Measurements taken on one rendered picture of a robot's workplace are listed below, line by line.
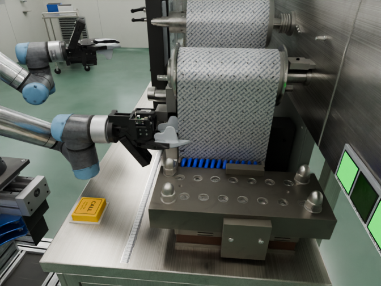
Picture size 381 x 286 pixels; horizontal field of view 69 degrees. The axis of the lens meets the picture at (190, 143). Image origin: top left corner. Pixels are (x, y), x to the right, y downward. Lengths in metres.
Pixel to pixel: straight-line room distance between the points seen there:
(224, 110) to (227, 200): 0.21
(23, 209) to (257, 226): 0.89
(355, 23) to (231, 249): 0.50
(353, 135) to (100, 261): 0.59
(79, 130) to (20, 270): 1.09
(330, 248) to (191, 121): 1.52
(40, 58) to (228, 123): 0.76
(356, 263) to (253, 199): 1.44
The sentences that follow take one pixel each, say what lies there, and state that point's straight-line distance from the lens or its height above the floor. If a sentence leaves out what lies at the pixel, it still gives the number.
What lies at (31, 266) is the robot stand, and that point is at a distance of 1.72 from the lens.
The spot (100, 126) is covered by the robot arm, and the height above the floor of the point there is 1.13.
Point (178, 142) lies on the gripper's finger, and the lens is 0.70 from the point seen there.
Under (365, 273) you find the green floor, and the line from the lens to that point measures 2.02.
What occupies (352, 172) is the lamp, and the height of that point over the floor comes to 1.20.
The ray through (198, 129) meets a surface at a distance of 0.71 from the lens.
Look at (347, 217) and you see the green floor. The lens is 2.30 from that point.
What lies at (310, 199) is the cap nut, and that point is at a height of 1.06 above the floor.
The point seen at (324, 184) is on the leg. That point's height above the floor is 0.85.
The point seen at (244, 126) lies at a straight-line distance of 0.71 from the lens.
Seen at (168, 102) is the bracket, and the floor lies 1.16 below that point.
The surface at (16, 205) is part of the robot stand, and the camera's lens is 1.23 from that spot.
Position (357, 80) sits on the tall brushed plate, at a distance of 0.54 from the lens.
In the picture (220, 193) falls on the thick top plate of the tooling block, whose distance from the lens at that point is 0.66.
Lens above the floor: 1.47
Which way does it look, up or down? 32 degrees down
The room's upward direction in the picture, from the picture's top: straight up
